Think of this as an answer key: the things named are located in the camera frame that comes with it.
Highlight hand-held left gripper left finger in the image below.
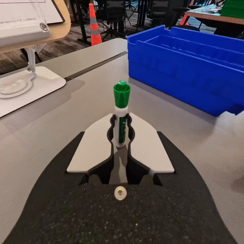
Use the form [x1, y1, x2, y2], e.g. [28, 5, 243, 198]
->
[66, 113, 115, 175]

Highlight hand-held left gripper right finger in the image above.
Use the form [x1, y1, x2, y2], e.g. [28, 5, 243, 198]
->
[126, 112, 175, 177]

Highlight green dry erase marker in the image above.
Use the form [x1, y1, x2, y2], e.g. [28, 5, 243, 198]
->
[113, 81, 131, 148]

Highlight blue plastic bin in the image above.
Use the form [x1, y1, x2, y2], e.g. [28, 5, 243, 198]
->
[126, 25, 244, 117]

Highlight grey desk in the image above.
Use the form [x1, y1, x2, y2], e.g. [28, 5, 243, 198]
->
[0, 38, 244, 244]

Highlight wooden document stand white base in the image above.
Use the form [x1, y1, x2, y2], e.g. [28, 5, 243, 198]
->
[0, 0, 71, 117]

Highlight orange traffic cone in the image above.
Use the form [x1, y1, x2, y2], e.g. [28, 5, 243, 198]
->
[179, 12, 189, 26]
[89, 3, 103, 46]

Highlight black office chair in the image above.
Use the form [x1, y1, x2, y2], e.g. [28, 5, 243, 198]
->
[103, 0, 127, 38]
[147, 0, 170, 24]

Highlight wooden background table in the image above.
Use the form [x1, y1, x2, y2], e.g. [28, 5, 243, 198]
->
[184, 5, 244, 38]

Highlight printed instruction sheet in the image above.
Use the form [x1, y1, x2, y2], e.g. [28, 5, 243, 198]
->
[0, 0, 65, 35]

